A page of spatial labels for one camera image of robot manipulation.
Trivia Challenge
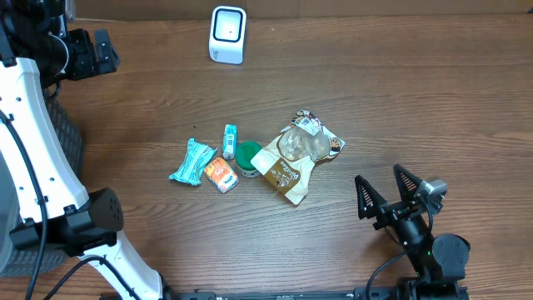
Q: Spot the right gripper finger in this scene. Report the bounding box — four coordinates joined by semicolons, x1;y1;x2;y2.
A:
355;175;388;220
393;163;422;202

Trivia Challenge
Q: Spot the brown nut snack bag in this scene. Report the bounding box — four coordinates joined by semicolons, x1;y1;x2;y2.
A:
251;109;346;206

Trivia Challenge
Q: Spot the green lid jar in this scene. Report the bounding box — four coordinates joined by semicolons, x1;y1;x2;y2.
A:
235;141;262;178

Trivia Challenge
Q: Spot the teal snack bar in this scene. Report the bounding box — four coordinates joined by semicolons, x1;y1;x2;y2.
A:
168;137;217;186

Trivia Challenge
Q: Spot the small teal white carton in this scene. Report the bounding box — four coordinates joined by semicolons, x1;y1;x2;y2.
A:
222;124;238;160

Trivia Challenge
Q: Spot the orange snack packet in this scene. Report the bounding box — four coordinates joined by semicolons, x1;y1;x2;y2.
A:
204;157;239;193

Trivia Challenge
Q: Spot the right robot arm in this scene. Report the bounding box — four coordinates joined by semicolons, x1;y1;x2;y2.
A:
354;164;471;300

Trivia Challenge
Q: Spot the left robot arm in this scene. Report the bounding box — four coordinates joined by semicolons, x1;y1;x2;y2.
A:
1;1;172;299

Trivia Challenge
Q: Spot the white barcode scanner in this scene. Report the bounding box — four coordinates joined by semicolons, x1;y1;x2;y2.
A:
208;6;247;65

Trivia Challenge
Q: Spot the grey plastic mesh basket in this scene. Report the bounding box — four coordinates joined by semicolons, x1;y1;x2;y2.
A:
1;99;84;278

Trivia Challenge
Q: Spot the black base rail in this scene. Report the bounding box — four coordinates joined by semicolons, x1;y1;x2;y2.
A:
98;285;471;300

